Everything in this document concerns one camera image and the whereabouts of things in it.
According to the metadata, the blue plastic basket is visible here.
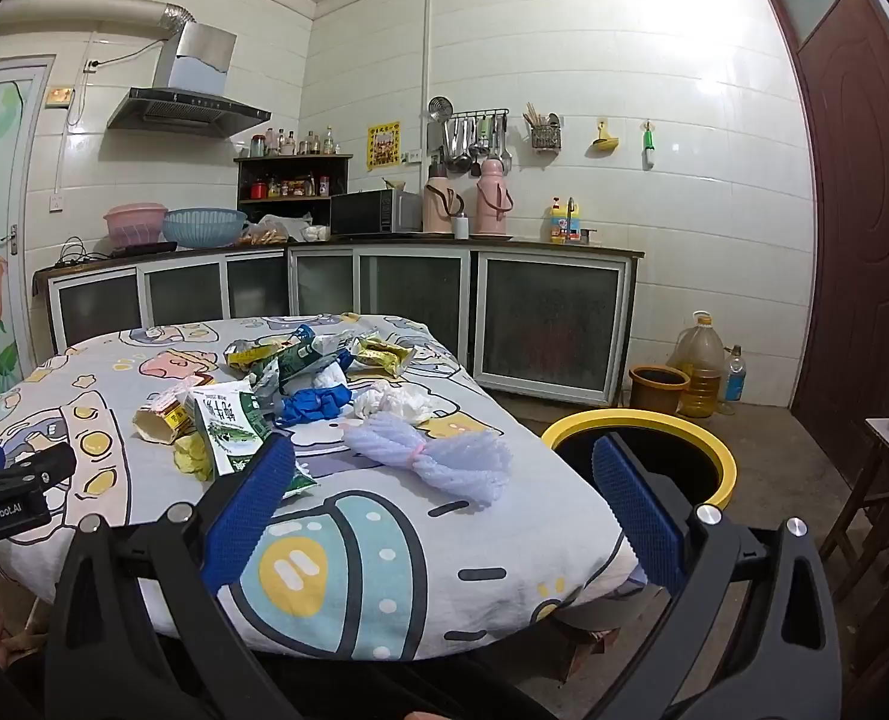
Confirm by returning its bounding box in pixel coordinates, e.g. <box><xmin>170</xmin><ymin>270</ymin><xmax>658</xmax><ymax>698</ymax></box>
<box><xmin>163</xmin><ymin>208</ymin><xmax>249</xmax><ymax>248</ymax></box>

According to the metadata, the steel range hood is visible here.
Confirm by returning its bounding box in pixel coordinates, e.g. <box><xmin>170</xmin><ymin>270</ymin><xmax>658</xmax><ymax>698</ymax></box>
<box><xmin>107</xmin><ymin>21</ymin><xmax>273</xmax><ymax>140</ymax></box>

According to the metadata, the rack of hanging kitchen utensils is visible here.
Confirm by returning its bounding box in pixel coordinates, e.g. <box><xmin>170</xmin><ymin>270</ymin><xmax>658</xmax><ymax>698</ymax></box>
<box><xmin>425</xmin><ymin>96</ymin><xmax>510</xmax><ymax>175</ymax></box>

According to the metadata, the large cooking oil jug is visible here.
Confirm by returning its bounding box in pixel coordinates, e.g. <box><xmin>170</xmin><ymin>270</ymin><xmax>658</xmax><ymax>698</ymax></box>
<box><xmin>673</xmin><ymin>311</ymin><xmax>726</xmax><ymax>419</ymax></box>

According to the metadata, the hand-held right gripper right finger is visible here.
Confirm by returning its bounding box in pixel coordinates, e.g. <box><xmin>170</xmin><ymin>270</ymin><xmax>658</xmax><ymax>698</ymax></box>
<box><xmin>590</xmin><ymin>433</ymin><xmax>845</xmax><ymax>720</ymax></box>

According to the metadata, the yellow-rimmed black trash bin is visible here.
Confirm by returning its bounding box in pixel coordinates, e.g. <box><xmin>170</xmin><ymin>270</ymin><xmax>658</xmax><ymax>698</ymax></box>
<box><xmin>540</xmin><ymin>410</ymin><xmax>738</xmax><ymax>533</ymax></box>

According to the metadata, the yellow foil snack packet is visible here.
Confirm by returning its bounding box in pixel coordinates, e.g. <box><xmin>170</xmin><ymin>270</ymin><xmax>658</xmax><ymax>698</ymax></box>
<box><xmin>347</xmin><ymin>336</ymin><xmax>416</xmax><ymax>380</ymax></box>

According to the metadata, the yellow green snack packet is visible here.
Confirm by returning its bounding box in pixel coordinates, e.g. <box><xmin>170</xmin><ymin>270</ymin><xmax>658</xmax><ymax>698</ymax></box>
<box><xmin>226</xmin><ymin>337</ymin><xmax>288</xmax><ymax>372</ymax></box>

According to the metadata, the wire chopstick holder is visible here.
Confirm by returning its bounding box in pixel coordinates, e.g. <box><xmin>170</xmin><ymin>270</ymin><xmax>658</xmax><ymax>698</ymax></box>
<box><xmin>523</xmin><ymin>101</ymin><xmax>563</xmax><ymax>151</ymax></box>

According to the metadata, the white green milk carton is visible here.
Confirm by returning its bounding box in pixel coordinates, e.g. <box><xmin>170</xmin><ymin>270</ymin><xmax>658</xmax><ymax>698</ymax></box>
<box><xmin>191</xmin><ymin>381</ymin><xmax>318</xmax><ymax>500</ymax></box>

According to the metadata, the dark wooden spice shelf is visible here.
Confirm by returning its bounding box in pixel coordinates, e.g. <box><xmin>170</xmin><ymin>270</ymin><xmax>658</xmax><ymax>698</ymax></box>
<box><xmin>235</xmin><ymin>154</ymin><xmax>353</xmax><ymax>226</ymax></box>

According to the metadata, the white exhaust duct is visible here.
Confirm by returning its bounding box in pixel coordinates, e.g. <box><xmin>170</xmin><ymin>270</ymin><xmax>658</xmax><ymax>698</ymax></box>
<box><xmin>0</xmin><ymin>0</ymin><xmax>194</xmax><ymax>42</ymax></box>

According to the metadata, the colourful box on counter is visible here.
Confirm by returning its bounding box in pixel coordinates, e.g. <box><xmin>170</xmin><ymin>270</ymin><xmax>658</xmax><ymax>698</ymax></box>
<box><xmin>548</xmin><ymin>199</ymin><xmax>582</xmax><ymax>243</ymax></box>

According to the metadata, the blue crumpled plastic wrapper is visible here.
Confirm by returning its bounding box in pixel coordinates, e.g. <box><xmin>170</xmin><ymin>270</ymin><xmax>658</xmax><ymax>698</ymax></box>
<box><xmin>275</xmin><ymin>382</ymin><xmax>356</xmax><ymax>428</ymax></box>

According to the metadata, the black microwave oven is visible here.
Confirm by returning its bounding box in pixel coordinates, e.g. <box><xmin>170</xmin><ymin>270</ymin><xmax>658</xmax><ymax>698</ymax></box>
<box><xmin>329</xmin><ymin>190</ymin><xmax>423</xmax><ymax>237</ymax></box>

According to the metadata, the brown plastic bucket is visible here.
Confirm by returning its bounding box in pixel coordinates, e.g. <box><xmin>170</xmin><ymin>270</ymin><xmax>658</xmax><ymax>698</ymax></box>
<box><xmin>629</xmin><ymin>364</ymin><xmax>692</xmax><ymax>415</ymax></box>

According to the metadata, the metal faucet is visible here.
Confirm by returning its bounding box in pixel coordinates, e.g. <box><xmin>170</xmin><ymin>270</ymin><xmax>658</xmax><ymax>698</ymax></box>
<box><xmin>564</xmin><ymin>197</ymin><xmax>600</xmax><ymax>245</ymax></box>

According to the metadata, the pink plastic basin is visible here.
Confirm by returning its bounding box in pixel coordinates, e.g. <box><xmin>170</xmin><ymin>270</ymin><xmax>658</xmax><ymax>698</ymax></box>
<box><xmin>103</xmin><ymin>202</ymin><xmax>170</xmax><ymax>252</ymax></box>

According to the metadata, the pink thermos flask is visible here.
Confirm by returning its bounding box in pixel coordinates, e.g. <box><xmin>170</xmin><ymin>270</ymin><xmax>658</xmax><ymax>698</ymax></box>
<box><xmin>422</xmin><ymin>163</ymin><xmax>464</xmax><ymax>235</ymax></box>
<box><xmin>476</xmin><ymin>157</ymin><xmax>515</xmax><ymax>236</ymax></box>

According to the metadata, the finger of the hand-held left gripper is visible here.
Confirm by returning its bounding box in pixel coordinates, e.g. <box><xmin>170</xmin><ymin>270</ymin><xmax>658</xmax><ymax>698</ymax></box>
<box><xmin>0</xmin><ymin>442</ymin><xmax>78</xmax><ymax>550</ymax></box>

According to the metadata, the lavender foam fruit net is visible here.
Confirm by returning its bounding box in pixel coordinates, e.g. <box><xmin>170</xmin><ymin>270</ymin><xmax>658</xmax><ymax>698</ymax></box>
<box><xmin>341</xmin><ymin>412</ymin><xmax>513</xmax><ymax>512</ymax></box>

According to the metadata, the brown wooden door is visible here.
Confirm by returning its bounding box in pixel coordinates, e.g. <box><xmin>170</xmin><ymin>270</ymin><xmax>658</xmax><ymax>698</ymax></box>
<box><xmin>765</xmin><ymin>0</ymin><xmax>889</xmax><ymax>488</ymax></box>

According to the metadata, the yellow wall poster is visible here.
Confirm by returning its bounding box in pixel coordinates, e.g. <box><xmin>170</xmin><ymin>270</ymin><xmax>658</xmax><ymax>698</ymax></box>
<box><xmin>367</xmin><ymin>120</ymin><xmax>403</xmax><ymax>167</ymax></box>

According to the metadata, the green white snack packet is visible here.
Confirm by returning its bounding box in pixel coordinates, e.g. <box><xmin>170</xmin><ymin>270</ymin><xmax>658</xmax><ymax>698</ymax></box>
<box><xmin>268</xmin><ymin>326</ymin><xmax>356</xmax><ymax>395</ymax></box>

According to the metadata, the cartoon printed blanket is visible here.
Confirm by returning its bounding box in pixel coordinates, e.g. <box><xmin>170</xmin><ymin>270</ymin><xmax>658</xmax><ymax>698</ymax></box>
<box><xmin>0</xmin><ymin>313</ymin><xmax>644</xmax><ymax>662</ymax></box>

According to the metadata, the clear bag of food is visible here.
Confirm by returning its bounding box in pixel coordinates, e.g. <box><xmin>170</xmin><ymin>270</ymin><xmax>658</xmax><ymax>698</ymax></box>
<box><xmin>238</xmin><ymin>214</ymin><xmax>314</xmax><ymax>247</ymax></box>

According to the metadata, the row of sauce jars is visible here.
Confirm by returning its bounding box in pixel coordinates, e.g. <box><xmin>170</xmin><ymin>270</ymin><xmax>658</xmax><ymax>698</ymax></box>
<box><xmin>250</xmin><ymin>174</ymin><xmax>333</xmax><ymax>200</ymax></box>

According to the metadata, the kitchen cabinet with glass doors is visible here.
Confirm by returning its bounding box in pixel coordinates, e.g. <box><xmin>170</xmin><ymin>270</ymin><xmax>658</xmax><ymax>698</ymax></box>
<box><xmin>34</xmin><ymin>236</ymin><xmax>645</xmax><ymax>407</ymax></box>

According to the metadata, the crumpled white tissue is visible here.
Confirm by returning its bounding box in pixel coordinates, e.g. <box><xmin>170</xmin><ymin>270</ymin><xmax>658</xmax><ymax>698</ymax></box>
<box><xmin>353</xmin><ymin>382</ymin><xmax>437</xmax><ymax>425</ymax></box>

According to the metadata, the row of seasoning bottles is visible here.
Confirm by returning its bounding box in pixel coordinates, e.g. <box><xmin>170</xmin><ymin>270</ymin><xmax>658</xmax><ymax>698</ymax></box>
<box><xmin>250</xmin><ymin>126</ymin><xmax>338</xmax><ymax>158</ymax></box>

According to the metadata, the crumpled yellow wrapper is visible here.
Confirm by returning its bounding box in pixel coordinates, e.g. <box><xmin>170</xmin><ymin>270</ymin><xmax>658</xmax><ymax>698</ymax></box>
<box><xmin>175</xmin><ymin>435</ymin><xmax>217</xmax><ymax>482</ymax></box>

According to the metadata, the blue label water bottle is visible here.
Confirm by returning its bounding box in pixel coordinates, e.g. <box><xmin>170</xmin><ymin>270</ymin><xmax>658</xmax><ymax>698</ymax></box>
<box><xmin>722</xmin><ymin>345</ymin><xmax>747</xmax><ymax>413</ymax></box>

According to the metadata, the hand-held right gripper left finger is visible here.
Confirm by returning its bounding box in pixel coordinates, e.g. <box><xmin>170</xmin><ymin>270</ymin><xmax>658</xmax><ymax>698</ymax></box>
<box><xmin>43</xmin><ymin>431</ymin><xmax>299</xmax><ymax>720</ymax></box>

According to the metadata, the wooden stool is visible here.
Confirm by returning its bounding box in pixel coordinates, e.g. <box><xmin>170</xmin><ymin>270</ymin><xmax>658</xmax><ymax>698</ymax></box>
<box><xmin>819</xmin><ymin>416</ymin><xmax>889</xmax><ymax>601</ymax></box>

